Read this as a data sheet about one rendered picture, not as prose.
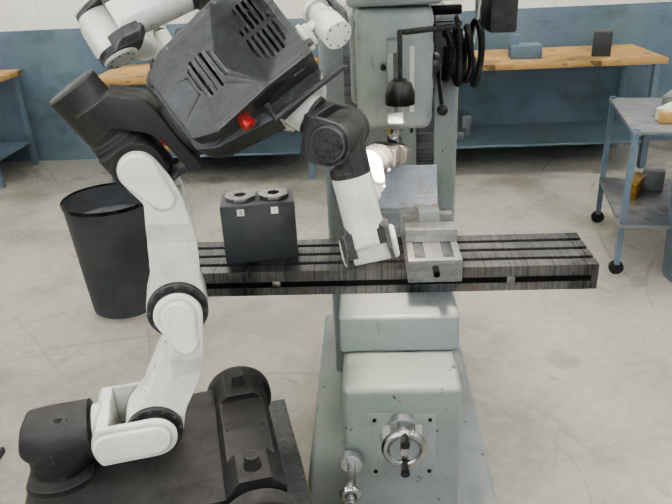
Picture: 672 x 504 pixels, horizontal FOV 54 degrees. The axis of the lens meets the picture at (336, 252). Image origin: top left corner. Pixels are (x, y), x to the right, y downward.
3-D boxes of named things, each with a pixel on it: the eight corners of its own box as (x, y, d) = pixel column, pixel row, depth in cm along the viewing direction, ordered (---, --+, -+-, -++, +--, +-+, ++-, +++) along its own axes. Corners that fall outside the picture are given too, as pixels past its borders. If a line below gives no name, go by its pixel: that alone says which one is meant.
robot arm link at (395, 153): (410, 137, 182) (393, 148, 172) (410, 171, 186) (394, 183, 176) (369, 133, 187) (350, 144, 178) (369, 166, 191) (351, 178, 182)
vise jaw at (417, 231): (457, 241, 191) (457, 228, 189) (405, 242, 192) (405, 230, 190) (454, 233, 197) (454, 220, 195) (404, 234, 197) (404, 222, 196)
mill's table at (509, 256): (596, 289, 192) (600, 264, 189) (179, 297, 199) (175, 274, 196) (574, 255, 213) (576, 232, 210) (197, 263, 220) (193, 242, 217)
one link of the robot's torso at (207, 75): (204, 182, 124) (355, 66, 122) (99, 40, 126) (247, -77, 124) (238, 195, 154) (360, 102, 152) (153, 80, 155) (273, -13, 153)
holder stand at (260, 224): (298, 258, 202) (293, 197, 193) (226, 264, 200) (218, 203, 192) (297, 242, 213) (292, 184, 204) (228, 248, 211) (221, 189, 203)
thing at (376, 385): (456, 552, 197) (463, 389, 172) (349, 552, 199) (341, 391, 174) (431, 387, 270) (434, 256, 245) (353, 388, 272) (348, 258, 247)
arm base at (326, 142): (332, 183, 137) (357, 138, 131) (280, 149, 137) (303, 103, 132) (354, 162, 149) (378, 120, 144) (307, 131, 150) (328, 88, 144)
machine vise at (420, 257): (462, 281, 183) (463, 246, 179) (408, 283, 184) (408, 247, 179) (446, 231, 215) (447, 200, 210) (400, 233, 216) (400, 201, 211)
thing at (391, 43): (403, 123, 173) (403, 40, 164) (388, 124, 173) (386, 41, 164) (402, 119, 176) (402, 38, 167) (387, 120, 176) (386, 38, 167)
